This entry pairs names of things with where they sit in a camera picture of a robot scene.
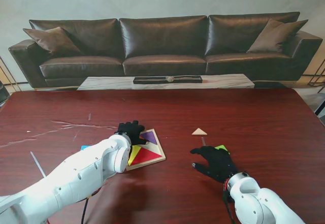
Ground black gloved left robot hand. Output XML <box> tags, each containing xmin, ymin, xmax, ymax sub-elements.
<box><xmin>114</xmin><ymin>120</ymin><xmax>147</xmax><ymax>147</ymax></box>

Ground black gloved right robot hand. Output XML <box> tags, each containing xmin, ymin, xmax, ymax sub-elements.
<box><xmin>189</xmin><ymin>145</ymin><xmax>240</xmax><ymax>183</ymax></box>

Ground red and black arm cables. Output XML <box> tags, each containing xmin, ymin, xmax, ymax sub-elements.
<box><xmin>80</xmin><ymin>187</ymin><xmax>102</xmax><ymax>224</ymax></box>
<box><xmin>222</xmin><ymin>179</ymin><xmax>237</xmax><ymax>224</ymax></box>

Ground dark brown leather sofa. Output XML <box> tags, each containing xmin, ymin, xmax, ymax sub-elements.
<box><xmin>8</xmin><ymin>11</ymin><xmax>323</xmax><ymax>89</ymax></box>

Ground red and black right arm cables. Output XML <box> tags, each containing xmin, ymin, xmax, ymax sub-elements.
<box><xmin>222</xmin><ymin>179</ymin><xmax>237</xmax><ymax>224</ymax></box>

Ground large red tangram triangle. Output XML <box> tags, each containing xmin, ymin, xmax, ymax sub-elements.
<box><xmin>132</xmin><ymin>147</ymin><xmax>163</xmax><ymax>166</ymax></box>

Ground grey marble coffee table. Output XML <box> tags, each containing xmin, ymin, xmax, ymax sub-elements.
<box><xmin>77</xmin><ymin>74</ymin><xmax>255</xmax><ymax>91</ymax></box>

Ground long black decorative tray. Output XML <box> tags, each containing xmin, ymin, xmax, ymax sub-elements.
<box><xmin>133</xmin><ymin>76</ymin><xmax>203</xmax><ymax>85</ymax></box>

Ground black chair edge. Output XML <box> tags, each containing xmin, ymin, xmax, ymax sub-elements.
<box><xmin>0</xmin><ymin>81</ymin><xmax>11</xmax><ymax>108</ymax></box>

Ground square wooden puzzle tray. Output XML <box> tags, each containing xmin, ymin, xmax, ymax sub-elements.
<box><xmin>125</xmin><ymin>129</ymin><xmax>167</xmax><ymax>172</ymax></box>

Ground green tangram square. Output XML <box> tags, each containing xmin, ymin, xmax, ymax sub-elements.
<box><xmin>214</xmin><ymin>144</ymin><xmax>231</xmax><ymax>155</ymax></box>

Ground red and black left arm cables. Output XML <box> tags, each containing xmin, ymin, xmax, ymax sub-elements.
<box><xmin>80</xmin><ymin>187</ymin><xmax>102</xmax><ymax>224</ymax></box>

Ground purple tangram triangle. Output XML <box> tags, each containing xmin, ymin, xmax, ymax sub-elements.
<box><xmin>140</xmin><ymin>130</ymin><xmax>157</xmax><ymax>146</ymax></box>

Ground thin metal side table frame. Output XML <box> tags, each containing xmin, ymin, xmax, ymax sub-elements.
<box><xmin>302</xmin><ymin>56</ymin><xmax>325</xmax><ymax>94</ymax></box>
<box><xmin>0</xmin><ymin>56</ymin><xmax>22</xmax><ymax>92</ymax></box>

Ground brown throw pillow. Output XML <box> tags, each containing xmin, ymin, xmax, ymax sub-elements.
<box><xmin>22</xmin><ymin>27</ymin><xmax>82</xmax><ymax>57</ymax></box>
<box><xmin>246</xmin><ymin>19</ymin><xmax>309</xmax><ymax>54</ymax></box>

